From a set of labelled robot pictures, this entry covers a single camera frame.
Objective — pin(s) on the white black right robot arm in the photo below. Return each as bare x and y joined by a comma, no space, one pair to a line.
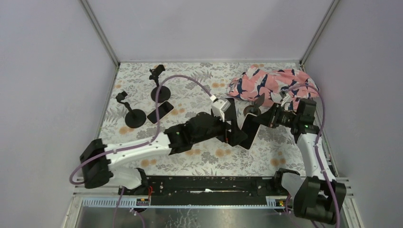
319,196

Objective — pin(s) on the white slotted cable duct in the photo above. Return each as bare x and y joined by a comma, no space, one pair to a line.
111,202

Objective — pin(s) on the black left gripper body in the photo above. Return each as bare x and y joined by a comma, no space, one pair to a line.
229,122

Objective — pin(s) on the pink patterned cloth bag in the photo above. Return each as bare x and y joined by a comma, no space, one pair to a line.
255,82

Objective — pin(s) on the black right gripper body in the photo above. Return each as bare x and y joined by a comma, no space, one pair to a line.
276,116

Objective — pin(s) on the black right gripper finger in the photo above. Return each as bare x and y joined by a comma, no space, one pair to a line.
257,104
252,129

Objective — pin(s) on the floral patterned table mat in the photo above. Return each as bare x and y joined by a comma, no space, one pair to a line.
190,85

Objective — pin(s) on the phone with beige case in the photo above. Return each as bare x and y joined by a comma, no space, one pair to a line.
163,109

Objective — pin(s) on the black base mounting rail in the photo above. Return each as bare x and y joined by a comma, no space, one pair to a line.
207,191

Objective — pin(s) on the black phone stand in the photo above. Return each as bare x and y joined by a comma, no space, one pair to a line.
135,118
160,93

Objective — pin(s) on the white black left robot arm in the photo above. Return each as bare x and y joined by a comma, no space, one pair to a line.
103,163

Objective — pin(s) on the phone with lavender case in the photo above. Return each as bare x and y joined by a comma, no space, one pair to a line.
250,132

